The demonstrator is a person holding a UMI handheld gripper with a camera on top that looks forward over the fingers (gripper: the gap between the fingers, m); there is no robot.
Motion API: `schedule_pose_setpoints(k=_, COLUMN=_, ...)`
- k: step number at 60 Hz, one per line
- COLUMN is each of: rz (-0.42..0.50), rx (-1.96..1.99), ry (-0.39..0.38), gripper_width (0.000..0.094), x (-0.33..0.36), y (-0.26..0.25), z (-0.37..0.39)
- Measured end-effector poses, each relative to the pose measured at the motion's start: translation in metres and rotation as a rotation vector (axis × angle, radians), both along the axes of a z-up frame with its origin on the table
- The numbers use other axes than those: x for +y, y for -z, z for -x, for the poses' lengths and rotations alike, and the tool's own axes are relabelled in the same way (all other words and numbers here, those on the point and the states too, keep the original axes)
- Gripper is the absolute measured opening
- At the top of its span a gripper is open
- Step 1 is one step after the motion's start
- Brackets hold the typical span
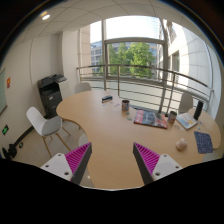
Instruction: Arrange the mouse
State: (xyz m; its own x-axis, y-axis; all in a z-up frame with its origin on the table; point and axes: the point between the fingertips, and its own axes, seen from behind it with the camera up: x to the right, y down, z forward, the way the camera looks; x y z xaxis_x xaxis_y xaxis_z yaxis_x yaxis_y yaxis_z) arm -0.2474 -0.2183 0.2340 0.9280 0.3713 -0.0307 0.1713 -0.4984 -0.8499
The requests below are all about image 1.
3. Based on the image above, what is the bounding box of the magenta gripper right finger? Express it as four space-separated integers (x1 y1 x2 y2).
133 143 182 185

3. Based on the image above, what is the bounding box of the white patterned mug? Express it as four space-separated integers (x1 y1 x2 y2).
168 111 177 123

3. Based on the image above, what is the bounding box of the whiteboard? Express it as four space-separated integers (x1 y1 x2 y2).
0 69 7 116

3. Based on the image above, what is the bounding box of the dark blue mouse pad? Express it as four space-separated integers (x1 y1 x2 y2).
194 131 213 154

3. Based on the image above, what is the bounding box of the small black box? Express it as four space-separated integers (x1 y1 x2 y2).
102 95 113 103

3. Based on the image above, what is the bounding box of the metal railing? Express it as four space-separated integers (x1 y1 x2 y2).
77 64 213 113

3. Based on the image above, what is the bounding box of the white computer mouse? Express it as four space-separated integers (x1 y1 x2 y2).
176 138 187 151

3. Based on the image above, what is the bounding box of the green exit sign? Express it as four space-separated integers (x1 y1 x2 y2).
2 125 9 135

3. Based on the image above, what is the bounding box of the black printer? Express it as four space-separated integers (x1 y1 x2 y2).
37 74 66 118

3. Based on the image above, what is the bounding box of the red wall sign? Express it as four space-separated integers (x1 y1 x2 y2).
7 77 11 88

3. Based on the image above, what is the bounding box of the ceiling light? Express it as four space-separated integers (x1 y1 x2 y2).
41 11 50 20

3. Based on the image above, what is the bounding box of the white chair behind table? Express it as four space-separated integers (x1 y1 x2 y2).
74 82 91 94

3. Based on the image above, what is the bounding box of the white chair with wooden legs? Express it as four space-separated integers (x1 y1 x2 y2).
26 107 70 151

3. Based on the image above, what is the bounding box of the white chair right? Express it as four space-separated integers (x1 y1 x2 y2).
178 92 193 114

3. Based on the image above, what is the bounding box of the red magazine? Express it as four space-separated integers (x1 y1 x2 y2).
134 110 168 129

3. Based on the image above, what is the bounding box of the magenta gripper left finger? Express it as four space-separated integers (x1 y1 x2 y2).
42 143 92 185

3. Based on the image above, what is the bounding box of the black speaker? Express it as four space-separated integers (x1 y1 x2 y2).
193 101 203 120

